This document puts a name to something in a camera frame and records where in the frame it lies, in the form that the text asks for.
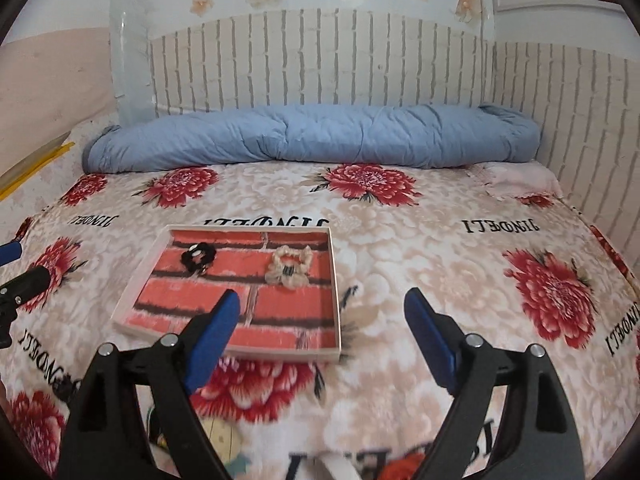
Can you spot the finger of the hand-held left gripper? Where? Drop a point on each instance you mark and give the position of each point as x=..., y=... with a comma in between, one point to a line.
x=10, y=254
x=27, y=282

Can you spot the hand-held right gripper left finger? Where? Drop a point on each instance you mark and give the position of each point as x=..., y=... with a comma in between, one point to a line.
x=220, y=330

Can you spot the pink cloth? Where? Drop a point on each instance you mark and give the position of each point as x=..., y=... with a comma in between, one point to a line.
x=520, y=180

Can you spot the yellow wooden strip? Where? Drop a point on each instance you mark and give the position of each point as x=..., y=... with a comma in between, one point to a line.
x=45, y=160

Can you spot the brick pattern tray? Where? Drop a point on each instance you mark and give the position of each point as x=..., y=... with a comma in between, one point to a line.
x=285, y=310

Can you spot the blue rolled quilt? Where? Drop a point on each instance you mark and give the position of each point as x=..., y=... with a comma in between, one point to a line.
x=310, y=135

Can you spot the black scrunchie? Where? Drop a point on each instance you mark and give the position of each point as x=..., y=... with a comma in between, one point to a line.
x=189, y=260

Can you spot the clear plastic sheet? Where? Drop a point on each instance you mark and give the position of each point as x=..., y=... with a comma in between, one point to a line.
x=130, y=60

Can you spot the beige small flower clip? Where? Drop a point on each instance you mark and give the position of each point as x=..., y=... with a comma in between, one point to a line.
x=295, y=280

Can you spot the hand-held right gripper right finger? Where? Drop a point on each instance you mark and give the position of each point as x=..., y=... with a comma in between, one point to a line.
x=430, y=340

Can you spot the floral printed blanket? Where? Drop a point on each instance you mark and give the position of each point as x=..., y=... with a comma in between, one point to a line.
x=425, y=240

